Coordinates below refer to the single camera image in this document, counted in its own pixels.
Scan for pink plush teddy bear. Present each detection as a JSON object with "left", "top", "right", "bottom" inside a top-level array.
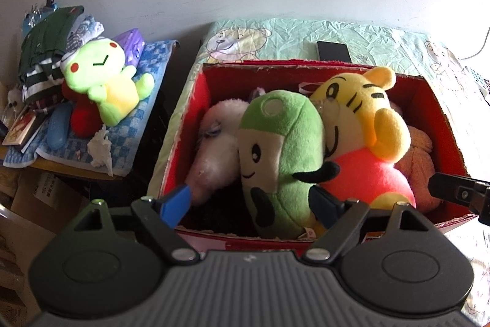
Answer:
[{"left": 383, "top": 102, "right": 442, "bottom": 213}]

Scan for white plush bunny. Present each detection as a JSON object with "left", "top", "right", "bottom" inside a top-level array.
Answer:
[{"left": 185, "top": 99, "right": 250, "bottom": 205}]

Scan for yellow tiger plush toy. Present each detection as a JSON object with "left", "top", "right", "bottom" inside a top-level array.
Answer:
[{"left": 310, "top": 67, "right": 416, "bottom": 209}]

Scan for green pea plush toy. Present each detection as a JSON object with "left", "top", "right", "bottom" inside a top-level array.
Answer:
[{"left": 237, "top": 89, "right": 340, "bottom": 240}]

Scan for crumpled white tissue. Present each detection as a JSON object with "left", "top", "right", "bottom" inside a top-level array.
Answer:
[{"left": 87, "top": 124, "right": 113, "bottom": 177}]

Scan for cardboard box on floor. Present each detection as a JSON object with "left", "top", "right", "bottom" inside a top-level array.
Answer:
[{"left": 1, "top": 169, "right": 88, "bottom": 323}]

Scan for cartoon bear bed sheet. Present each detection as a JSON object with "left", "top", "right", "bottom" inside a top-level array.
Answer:
[{"left": 147, "top": 17, "right": 490, "bottom": 320}]

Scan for green frog plush toy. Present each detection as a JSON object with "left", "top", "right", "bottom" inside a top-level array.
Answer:
[{"left": 61, "top": 37, "right": 155, "bottom": 127}]

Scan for black smartphone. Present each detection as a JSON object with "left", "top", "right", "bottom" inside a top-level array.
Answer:
[{"left": 316, "top": 41, "right": 352, "bottom": 63}]

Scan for purple tissue pack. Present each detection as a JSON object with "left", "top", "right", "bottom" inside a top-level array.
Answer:
[{"left": 113, "top": 28, "right": 145, "bottom": 67}]

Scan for dark green folded clothes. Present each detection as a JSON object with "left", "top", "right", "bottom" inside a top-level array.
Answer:
[{"left": 18, "top": 5, "right": 85, "bottom": 103}]

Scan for white wall cable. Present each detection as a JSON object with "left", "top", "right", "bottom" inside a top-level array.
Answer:
[{"left": 458, "top": 25, "right": 490, "bottom": 61}]

